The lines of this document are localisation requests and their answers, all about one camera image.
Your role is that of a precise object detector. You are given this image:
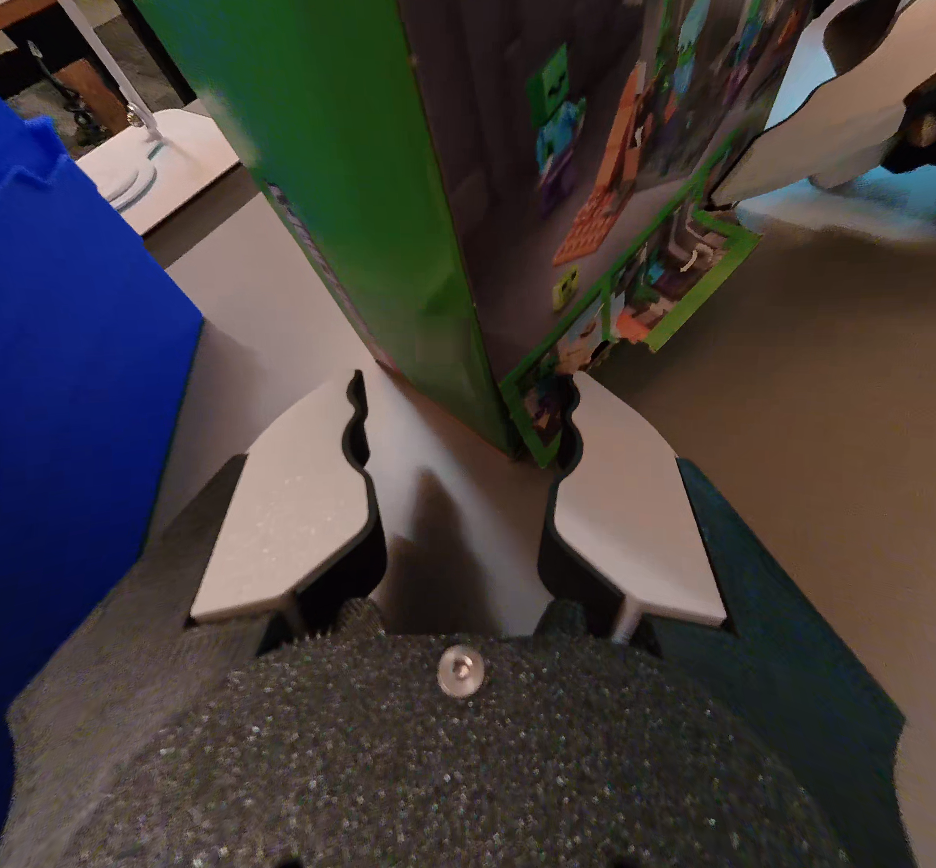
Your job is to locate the large blue plastic bin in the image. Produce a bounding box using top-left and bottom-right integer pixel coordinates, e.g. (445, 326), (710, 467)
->
(0, 99), (204, 810)

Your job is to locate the black coiled cable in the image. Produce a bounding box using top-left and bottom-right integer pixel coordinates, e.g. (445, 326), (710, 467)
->
(25, 40), (99, 149)

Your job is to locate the green toy set box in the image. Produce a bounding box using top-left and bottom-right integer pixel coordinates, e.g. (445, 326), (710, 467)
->
(88, 0), (838, 470)

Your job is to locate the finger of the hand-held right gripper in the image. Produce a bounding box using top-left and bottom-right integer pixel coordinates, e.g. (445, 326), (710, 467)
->
(766, 0), (905, 129)
(705, 0), (936, 212)

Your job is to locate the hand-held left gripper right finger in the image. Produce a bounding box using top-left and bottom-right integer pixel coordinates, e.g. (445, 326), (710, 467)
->
(537, 371), (730, 646)

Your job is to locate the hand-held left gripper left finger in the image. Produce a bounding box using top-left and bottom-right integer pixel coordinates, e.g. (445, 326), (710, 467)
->
(189, 369), (389, 637)

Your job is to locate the white desk lamp stand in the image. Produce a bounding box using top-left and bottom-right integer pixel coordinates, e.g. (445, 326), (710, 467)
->
(7, 0), (244, 236)

